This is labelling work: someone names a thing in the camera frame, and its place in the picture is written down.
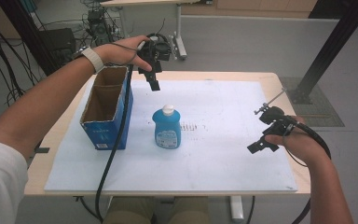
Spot bundle of black cables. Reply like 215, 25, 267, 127
0, 0, 43, 132

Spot wristwatch with white strap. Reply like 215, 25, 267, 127
73, 46, 105, 75

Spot grey floor mat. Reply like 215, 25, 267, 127
279, 77, 346, 128

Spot black equipment case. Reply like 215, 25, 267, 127
37, 27, 77, 68

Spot person's legs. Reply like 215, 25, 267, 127
102, 196, 211, 224

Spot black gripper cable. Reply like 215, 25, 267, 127
283, 115, 333, 224
94, 63, 135, 224

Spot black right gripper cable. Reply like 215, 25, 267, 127
283, 115, 333, 224

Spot white table foot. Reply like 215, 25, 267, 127
229, 195, 245, 224

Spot equipment with cables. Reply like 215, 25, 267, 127
82, 6, 121, 48

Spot white desk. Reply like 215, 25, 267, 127
100, 0, 219, 61

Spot white shirt sleeve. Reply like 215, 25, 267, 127
0, 140, 29, 224

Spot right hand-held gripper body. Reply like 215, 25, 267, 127
254, 88, 296, 136

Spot person's right hand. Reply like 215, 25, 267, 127
265, 116, 327, 168

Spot person's left hand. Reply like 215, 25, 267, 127
92, 35, 153, 73

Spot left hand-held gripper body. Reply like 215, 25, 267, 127
136, 32, 172, 76

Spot black metal post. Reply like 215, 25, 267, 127
291, 0, 358, 105

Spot blue detergent bottle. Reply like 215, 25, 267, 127
151, 105, 182, 149

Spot wooden cabinet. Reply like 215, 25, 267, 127
181, 0, 319, 19

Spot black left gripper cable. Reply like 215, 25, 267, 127
94, 63, 135, 224

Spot blue cardboard box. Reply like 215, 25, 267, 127
79, 64, 134, 151

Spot white table mat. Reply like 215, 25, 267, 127
44, 78, 298, 193

